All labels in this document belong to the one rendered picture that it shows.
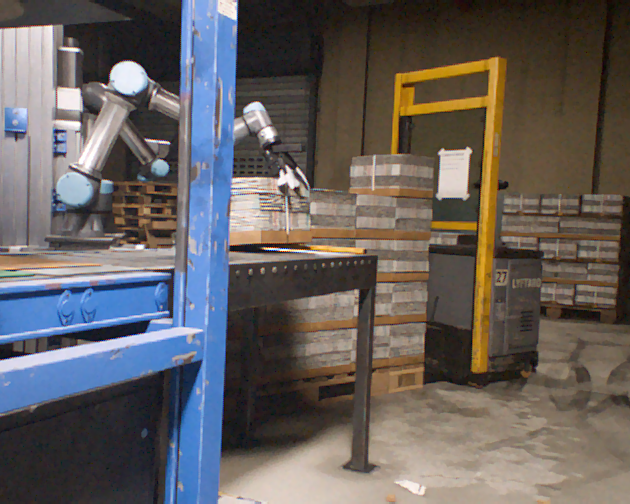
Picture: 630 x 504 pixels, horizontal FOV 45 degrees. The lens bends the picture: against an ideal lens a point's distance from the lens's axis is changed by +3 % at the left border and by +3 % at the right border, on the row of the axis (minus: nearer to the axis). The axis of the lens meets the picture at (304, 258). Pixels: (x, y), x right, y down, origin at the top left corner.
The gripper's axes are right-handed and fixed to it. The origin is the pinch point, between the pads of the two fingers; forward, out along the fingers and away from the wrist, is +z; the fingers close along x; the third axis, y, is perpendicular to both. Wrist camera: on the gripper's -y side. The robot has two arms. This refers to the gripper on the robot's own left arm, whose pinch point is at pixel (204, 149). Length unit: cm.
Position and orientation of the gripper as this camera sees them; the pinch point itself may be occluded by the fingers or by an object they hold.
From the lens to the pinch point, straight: 373.3
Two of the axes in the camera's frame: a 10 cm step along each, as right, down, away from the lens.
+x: 5.6, 2.0, -8.0
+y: -1.2, 9.8, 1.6
